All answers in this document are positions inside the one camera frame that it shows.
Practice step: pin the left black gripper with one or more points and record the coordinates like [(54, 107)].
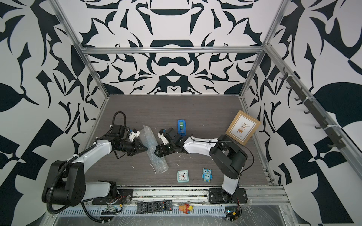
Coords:
[(136, 149)]

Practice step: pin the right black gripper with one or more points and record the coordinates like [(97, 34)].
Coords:
[(160, 151)]

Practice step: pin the blue tape dispenser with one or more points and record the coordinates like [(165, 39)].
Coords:
[(181, 127)]

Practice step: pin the clear bubble wrap sheet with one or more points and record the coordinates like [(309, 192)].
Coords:
[(148, 139)]

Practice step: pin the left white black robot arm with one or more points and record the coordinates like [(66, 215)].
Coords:
[(66, 185)]

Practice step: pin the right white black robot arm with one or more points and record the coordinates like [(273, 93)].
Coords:
[(229, 157)]

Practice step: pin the small teal alarm clock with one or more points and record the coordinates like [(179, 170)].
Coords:
[(183, 176)]

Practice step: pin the blue owl figurine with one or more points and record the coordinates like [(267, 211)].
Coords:
[(207, 175)]

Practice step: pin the black remote control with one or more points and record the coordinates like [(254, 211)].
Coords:
[(154, 207)]

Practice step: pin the left small circuit board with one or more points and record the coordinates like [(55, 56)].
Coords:
[(109, 210)]

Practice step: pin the small circuit board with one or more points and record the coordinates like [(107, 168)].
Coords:
[(109, 210), (232, 213)]

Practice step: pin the wooden framed picture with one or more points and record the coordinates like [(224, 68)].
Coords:
[(242, 127)]

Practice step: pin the red yellow toy figure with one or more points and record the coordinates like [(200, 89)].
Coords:
[(186, 208)]

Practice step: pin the right small circuit board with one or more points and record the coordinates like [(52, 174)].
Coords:
[(232, 213)]

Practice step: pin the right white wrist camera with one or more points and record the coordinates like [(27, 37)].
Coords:
[(161, 136)]

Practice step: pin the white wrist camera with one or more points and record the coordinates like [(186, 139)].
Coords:
[(161, 136), (133, 135)]

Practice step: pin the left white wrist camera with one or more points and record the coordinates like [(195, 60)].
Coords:
[(133, 135)]

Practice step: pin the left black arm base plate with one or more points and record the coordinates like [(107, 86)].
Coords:
[(122, 196)]

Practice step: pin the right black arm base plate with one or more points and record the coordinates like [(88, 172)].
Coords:
[(219, 196)]

